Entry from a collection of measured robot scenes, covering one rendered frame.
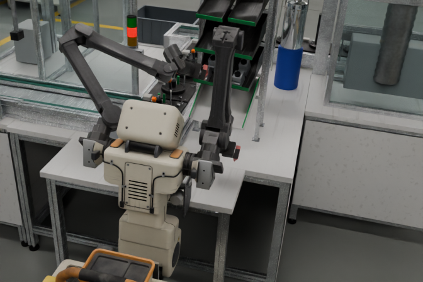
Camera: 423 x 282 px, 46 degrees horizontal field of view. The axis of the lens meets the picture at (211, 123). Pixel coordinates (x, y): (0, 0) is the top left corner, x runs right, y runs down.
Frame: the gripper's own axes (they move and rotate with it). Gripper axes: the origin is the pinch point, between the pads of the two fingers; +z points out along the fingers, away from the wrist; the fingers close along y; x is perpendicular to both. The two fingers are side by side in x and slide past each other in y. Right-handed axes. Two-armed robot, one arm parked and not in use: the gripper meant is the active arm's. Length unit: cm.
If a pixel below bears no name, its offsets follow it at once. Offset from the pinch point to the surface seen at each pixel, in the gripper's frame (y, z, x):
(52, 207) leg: 51, -13, 79
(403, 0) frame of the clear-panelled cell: -75, 74, -62
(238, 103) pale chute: -13.4, 29.3, 10.6
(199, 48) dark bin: 4.3, 7.2, -10.5
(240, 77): -15.9, 15.3, -2.2
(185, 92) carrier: 26, 51, 12
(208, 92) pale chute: 2.8, 27.8, 9.0
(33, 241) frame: 92, 33, 121
